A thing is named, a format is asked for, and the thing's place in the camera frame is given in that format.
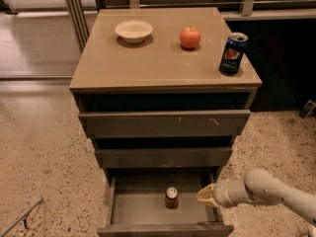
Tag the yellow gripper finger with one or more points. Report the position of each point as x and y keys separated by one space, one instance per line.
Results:
x=209 y=201
x=206 y=192

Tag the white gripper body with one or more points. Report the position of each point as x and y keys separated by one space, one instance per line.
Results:
x=219 y=193

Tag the orange soda can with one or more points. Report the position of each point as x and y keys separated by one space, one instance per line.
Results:
x=171 y=198

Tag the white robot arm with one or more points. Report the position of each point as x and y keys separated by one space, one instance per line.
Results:
x=259 y=187

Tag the top grey drawer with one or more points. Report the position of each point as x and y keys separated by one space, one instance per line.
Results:
x=164 y=124

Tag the open bottom grey drawer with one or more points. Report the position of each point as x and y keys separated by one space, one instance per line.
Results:
x=137 y=208

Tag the middle grey drawer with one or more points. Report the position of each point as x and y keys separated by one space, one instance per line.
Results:
x=163 y=158

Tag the grey drawer cabinet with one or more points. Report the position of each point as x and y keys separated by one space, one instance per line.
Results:
x=159 y=75

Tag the blue pepsi can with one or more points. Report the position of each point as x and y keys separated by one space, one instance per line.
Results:
x=232 y=54

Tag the small grey device on floor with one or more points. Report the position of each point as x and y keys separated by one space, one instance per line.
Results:
x=308 y=109

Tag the red apple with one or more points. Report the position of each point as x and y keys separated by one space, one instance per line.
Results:
x=190 y=37

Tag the white bowl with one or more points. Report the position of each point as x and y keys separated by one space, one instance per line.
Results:
x=134 y=31

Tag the metal rod on floor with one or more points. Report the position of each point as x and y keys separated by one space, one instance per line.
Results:
x=20 y=218

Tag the metal window frame post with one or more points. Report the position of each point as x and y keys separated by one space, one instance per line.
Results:
x=79 y=23

